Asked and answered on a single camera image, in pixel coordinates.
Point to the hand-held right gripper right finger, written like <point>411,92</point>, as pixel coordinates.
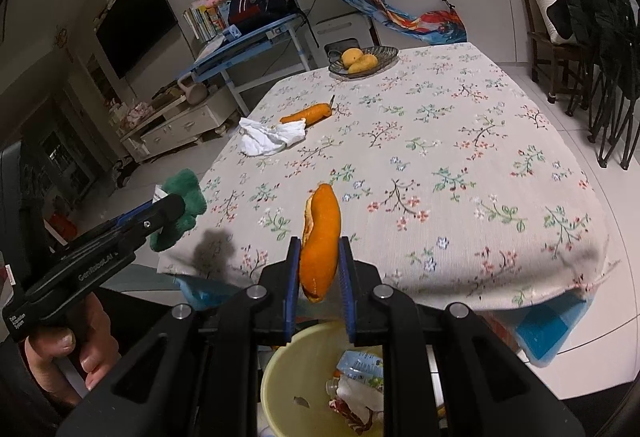
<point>347,297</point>

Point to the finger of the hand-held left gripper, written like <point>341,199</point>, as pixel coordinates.
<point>130,215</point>
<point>160,216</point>

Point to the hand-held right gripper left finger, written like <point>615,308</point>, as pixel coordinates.
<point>292,297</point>

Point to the green plush toy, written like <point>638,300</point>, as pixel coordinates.
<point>182,197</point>

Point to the blue drink carton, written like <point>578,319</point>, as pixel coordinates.
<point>360,363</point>

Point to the yellow plastic bin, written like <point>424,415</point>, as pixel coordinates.
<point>290,377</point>

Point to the clear plastic bottle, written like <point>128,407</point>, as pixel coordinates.
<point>357,392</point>

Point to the red snack bag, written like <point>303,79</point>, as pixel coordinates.
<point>352,414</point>

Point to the person's left hand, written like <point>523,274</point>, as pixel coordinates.
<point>95,337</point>

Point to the dark glass display cabinet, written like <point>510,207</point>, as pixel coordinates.
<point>65,162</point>

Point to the white low cabinet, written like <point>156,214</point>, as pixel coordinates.
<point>175,124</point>

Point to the pink kettlebell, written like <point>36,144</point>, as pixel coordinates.
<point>192,91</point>

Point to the white crumpled tissue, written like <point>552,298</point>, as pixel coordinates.
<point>267,137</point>

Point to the floral tablecloth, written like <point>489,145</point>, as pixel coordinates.
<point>425,157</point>

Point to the orange peel with stem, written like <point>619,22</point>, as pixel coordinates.
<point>307,113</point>

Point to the blue study desk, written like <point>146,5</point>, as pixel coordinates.
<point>250,47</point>

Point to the black television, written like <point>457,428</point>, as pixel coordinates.
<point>135,17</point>

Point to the stack of books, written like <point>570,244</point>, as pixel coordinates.
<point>202,22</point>

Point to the yellow mango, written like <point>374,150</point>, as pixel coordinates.
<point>364,64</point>
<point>351,56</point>

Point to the dark striped backpack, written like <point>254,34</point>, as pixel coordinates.
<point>260,2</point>

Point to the glass fruit dish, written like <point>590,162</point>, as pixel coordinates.
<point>382,57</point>

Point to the white air purifier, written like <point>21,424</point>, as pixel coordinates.
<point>340,29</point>

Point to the wooden chair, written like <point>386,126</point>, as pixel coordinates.
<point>540,57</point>

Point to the black jackets on folding chairs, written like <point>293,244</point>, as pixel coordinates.
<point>605,47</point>

